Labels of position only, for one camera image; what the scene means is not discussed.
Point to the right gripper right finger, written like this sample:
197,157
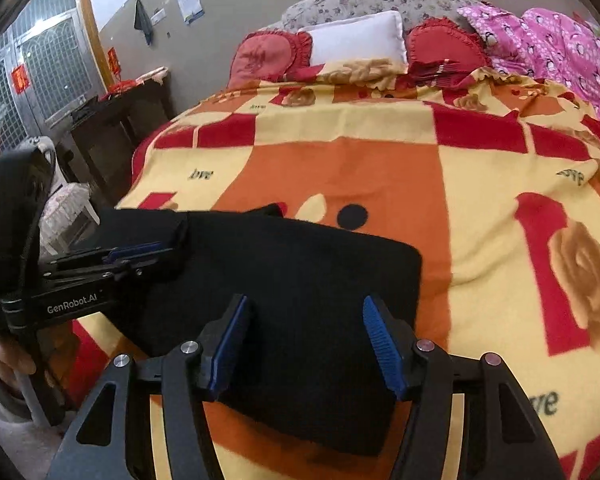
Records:
502,436

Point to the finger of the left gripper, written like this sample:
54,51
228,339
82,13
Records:
107,255
113,268

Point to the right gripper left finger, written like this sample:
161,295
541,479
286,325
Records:
110,438

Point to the black pants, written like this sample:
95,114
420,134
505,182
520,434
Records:
306,366

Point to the grey sleeve forearm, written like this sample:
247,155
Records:
30,447

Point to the person's left hand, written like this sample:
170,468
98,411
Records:
13,360

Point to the white ornate chair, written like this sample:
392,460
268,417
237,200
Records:
68,209

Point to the dark wooden table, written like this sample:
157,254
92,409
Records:
107,131

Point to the metal grille door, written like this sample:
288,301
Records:
47,70

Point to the red orange yellow blanket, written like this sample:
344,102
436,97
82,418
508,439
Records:
495,183

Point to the red ruffled cushion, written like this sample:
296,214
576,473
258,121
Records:
441,54
269,55

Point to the white pillow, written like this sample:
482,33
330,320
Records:
378,35

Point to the pink patterned quilt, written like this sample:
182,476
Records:
540,44

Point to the dark cloth on wall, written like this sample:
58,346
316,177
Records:
142,22

